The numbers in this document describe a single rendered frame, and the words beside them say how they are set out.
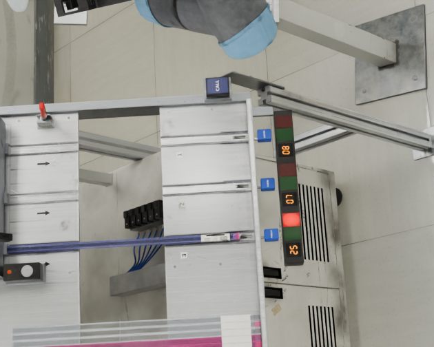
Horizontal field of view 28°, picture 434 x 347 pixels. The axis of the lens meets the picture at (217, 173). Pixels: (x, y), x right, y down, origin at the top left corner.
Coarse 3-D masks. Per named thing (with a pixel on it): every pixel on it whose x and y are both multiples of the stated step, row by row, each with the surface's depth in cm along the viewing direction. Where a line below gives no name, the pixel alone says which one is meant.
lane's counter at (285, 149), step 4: (280, 144) 188; (284, 144) 188; (288, 144) 188; (292, 144) 188; (280, 148) 187; (284, 148) 187; (288, 148) 187; (292, 148) 187; (280, 152) 187; (284, 152) 187; (288, 152) 187; (292, 152) 187; (280, 156) 187; (284, 156) 187
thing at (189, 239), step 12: (108, 240) 181; (120, 240) 181; (132, 240) 181; (144, 240) 181; (156, 240) 180; (168, 240) 180; (180, 240) 180; (192, 240) 180; (12, 252) 181; (24, 252) 181
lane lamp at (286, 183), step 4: (280, 180) 185; (284, 180) 185; (288, 180) 185; (292, 180) 185; (296, 180) 185; (280, 184) 185; (284, 184) 185; (288, 184) 185; (292, 184) 185; (296, 184) 185; (280, 188) 185; (284, 188) 185; (288, 188) 185; (292, 188) 185; (296, 188) 185
